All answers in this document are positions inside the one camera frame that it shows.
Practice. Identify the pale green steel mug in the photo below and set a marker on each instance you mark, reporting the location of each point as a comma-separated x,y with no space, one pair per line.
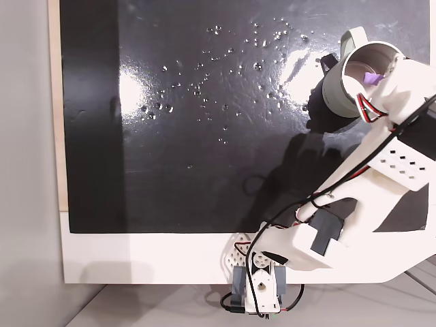
335,92

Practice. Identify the black table mat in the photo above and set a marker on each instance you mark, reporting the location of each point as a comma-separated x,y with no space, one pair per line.
170,136

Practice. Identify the grey table clamp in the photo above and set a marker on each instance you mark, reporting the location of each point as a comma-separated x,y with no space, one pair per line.
238,284

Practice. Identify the purple pen grip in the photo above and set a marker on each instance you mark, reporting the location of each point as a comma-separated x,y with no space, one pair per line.
370,78

